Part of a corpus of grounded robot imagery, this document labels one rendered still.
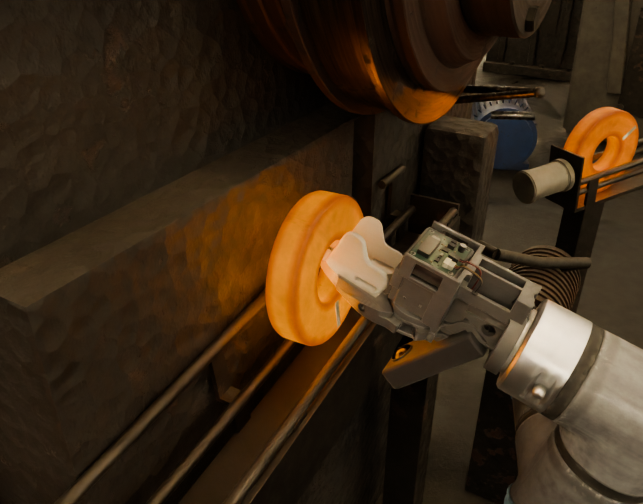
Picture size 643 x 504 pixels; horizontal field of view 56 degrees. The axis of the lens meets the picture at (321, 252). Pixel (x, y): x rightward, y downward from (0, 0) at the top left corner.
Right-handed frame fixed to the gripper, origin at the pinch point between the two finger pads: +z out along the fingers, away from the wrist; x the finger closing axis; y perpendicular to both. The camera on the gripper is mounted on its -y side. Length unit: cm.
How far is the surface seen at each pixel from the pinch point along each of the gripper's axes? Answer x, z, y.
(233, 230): 6.7, 6.3, 2.6
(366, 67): -2.0, 1.6, 18.3
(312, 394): 8.9, -6.6, -8.4
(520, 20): -14.6, -6.7, 23.4
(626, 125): -72, -22, 1
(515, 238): -165, -13, -81
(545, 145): -277, -1, -86
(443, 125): -41.5, 2.3, -0.1
